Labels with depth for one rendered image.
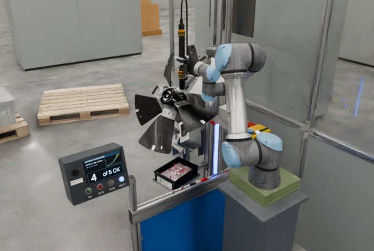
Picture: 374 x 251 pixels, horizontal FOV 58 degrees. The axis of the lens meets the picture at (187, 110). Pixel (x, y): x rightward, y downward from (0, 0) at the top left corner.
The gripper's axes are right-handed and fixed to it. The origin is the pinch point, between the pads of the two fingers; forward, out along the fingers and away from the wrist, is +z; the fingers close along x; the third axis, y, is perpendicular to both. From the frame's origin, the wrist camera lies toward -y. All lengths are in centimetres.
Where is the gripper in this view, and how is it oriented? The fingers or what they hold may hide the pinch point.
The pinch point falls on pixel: (179, 56)
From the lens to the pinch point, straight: 204.2
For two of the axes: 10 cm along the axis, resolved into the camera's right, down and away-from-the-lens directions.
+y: 0.0, 9.1, 4.1
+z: -5.6, -3.4, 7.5
